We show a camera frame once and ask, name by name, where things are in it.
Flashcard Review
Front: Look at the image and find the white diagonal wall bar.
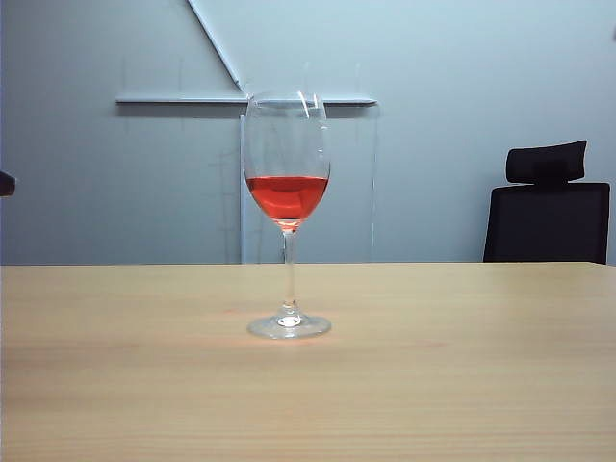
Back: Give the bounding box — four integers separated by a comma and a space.
186, 0, 244, 92

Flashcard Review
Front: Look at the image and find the clear stemmed wine goblet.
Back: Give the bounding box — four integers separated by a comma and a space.
240, 90, 333, 341

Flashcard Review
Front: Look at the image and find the white horizontal wall bar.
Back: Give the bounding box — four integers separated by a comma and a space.
115, 93, 379, 107

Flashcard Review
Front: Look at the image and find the white vertical bar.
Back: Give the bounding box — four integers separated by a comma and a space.
239, 113, 249, 265

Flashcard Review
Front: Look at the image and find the red liquid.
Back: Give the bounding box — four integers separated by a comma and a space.
244, 175, 330, 228

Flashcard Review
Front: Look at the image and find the black mesh office chair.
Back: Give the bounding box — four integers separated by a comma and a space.
482, 140, 611, 266

